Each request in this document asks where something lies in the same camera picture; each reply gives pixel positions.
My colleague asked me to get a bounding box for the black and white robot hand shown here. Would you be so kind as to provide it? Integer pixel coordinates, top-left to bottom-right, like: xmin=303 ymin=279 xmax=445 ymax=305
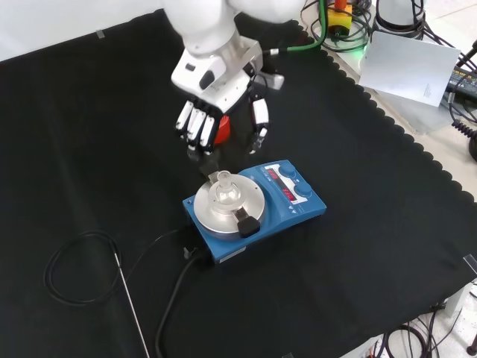
xmin=171 ymin=37 xmax=285 ymax=162

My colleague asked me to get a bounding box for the blue-base heater with steel plate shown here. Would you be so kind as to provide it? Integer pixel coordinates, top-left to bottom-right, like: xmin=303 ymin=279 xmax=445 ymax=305
xmin=182 ymin=160 xmax=327 ymax=266

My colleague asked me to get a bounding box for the clear round-bottom glass flask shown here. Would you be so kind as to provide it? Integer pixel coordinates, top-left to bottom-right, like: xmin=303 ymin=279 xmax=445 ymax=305
xmin=208 ymin=170 xmax=241 ymax=207

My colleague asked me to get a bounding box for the black cloth bench cover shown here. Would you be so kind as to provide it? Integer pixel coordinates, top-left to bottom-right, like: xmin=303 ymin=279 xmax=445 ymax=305
xmin=0 ymin=8 xmax=477 ymax=358

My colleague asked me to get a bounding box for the yellow stop button box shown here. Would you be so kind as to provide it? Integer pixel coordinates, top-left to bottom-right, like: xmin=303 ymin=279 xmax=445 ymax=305
xmin=326 ymin=0 xmax=353 ymax=35

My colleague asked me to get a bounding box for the pale grey board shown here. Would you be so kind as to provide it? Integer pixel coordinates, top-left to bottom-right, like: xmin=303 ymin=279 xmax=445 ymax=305
xmin=358 ymin=30 xmax=461 ymax=108

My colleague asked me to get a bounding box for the thin steel temperature probe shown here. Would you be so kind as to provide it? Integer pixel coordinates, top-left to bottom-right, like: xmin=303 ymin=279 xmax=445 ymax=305
xmin=114 ymin=253 xmax=151 ymax=358

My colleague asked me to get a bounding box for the black power supply box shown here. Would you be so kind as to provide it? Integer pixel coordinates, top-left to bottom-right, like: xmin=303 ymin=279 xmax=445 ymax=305
xmin=445 ymin=65 xmax=477 ymax=98

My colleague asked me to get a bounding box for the green cable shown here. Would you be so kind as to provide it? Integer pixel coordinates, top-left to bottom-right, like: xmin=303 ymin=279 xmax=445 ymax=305
xmin=260 ymin=0 xmax=329 ymax=58

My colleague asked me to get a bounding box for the thick black power cable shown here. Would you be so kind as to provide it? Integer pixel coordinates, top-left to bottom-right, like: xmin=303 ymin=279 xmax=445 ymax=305
xmin=154 ymin=247 xmax=206 ymax=358

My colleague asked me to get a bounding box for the thin black probe cable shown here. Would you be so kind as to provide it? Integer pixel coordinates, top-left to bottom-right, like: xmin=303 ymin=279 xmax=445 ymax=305
xmin=43 ymin=228 xmax=186 ymax=307

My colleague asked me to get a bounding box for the black coiled cable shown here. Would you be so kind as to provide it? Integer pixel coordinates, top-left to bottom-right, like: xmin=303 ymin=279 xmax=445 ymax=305
xmin=451 ymin=119 xmax=477 ymax=139

